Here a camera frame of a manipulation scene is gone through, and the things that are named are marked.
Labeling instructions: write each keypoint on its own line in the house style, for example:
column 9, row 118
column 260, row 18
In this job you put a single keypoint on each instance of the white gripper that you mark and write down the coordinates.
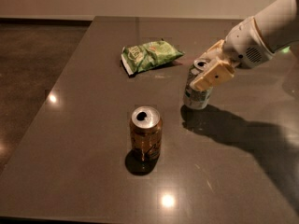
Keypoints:
column 245, row 44

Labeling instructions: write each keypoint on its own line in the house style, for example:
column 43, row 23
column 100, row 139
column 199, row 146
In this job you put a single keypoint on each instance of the silver green 7up can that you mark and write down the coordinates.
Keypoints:
column 193, row 99

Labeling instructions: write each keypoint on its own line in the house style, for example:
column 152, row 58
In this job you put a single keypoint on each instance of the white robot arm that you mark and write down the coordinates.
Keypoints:
column 278, row 25

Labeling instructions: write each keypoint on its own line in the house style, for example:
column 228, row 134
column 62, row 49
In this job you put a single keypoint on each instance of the orange soda can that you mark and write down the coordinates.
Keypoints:
column 146, row 127

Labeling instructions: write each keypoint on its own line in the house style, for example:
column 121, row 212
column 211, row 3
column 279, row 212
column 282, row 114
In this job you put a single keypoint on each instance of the green chip bag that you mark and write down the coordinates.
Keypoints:
column 142, row 58

